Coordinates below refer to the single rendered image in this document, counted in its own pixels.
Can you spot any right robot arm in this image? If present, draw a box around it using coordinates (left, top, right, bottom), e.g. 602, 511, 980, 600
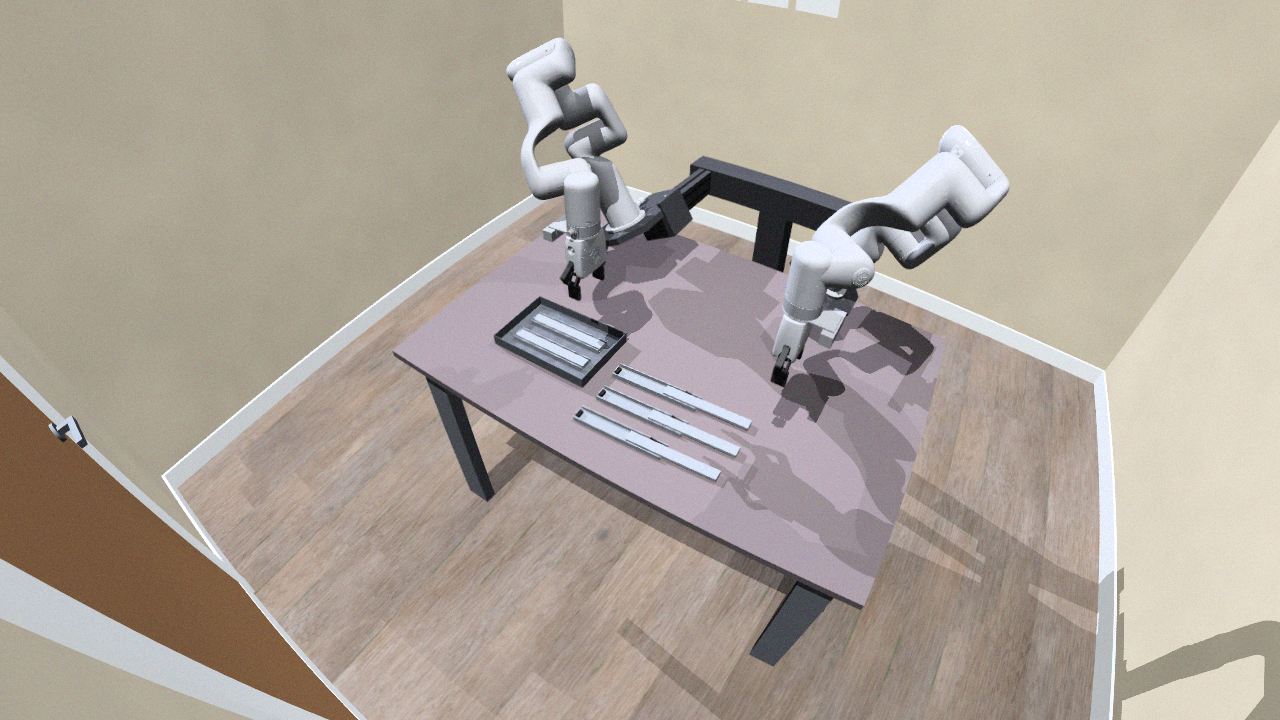
506, 38, 646, 242

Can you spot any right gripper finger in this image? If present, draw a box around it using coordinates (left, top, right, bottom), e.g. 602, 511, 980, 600
593, 242, 609, 281
561, 261, 581, 301

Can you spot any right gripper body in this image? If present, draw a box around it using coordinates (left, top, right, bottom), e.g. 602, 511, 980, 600
564, 227, 607, 279

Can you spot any white drawer slide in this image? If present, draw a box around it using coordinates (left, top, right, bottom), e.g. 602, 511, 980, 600
513, 327, 590, 372
531, 313, 607, 354
573, 406, 721, 480
596, 386, 740, 457
612, 363, 753, 430

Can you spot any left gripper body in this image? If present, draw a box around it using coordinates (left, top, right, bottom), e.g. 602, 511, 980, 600
772, 305, 812, 363

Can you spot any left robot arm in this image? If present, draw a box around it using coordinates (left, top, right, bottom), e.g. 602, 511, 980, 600
783, 126, 1010, 348

